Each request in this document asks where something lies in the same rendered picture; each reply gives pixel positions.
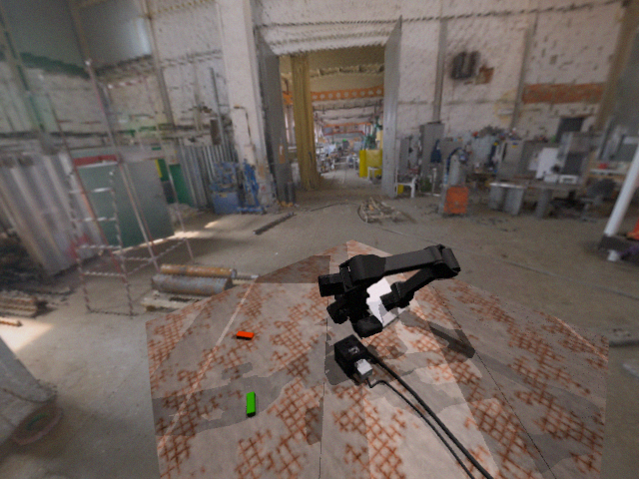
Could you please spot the green block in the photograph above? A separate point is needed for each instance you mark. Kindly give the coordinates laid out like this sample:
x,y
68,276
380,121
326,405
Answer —
x,y
251,407

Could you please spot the orange-red flat bar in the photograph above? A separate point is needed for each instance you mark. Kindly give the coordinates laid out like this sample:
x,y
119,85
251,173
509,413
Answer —
x,y
245,335

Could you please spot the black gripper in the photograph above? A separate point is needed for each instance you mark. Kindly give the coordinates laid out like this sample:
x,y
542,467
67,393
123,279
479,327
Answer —
x,y
364,323

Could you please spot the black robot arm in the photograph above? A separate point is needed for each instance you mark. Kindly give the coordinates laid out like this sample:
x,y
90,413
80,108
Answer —
x,y
435,261

